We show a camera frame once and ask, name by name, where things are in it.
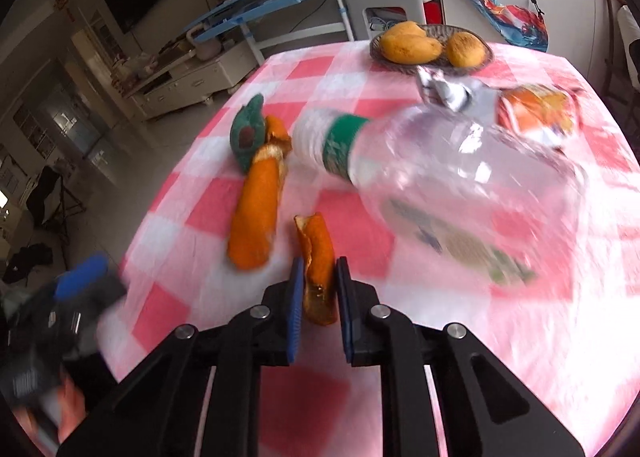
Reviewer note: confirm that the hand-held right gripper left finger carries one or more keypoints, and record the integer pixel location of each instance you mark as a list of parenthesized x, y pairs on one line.
[(296, 309)]

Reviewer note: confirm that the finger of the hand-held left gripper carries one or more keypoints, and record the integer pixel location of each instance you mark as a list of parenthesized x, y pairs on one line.
[(82, 276)]

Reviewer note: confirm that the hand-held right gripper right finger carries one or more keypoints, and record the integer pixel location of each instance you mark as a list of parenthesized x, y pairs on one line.
[(345, 309)]

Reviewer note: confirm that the small orange peel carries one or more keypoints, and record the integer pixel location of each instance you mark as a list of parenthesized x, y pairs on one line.
[(317, 257)]

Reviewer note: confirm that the clear plastic bottle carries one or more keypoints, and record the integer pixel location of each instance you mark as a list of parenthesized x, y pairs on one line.
[(425, 157)]

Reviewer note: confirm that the silver foil wrapper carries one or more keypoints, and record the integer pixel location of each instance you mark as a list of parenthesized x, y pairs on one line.
[(442, 89)]

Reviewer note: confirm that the orange snack packet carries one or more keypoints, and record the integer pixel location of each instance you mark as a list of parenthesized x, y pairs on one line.
[(535, 117)]

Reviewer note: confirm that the person's left hand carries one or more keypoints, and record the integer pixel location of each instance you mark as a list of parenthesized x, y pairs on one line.
[(67, 402)]

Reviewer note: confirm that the dark cloth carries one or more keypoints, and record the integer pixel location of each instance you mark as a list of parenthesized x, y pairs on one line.
[(25, 262)]

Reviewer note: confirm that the black tripod stand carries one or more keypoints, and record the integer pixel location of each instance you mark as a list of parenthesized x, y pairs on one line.
[(52, 197)]

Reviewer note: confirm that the pink checkered tablecloth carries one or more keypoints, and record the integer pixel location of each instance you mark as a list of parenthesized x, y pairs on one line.
[(350, 217)]

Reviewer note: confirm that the cream TV stand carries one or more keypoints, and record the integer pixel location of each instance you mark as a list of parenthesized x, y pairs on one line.
[(190, 79)]

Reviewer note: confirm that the yellow mango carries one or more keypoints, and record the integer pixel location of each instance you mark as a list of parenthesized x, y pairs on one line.
[(407, 29), (410, 51), (465, 49)]

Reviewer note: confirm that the red knot ornament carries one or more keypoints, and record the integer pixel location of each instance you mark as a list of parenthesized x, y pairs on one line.
[(63, 2)]

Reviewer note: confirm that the woven fruit basket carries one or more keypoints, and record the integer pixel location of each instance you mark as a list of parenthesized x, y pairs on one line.
[(434, 32)]

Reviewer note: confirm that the white plastic stool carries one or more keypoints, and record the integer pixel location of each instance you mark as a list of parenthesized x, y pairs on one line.
[(385, 2)]

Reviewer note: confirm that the wooden chair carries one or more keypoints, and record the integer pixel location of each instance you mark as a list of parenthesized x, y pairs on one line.
[(612, 52)]

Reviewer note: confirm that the white sack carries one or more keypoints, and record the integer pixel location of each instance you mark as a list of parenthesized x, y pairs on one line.
[(631, 37)]

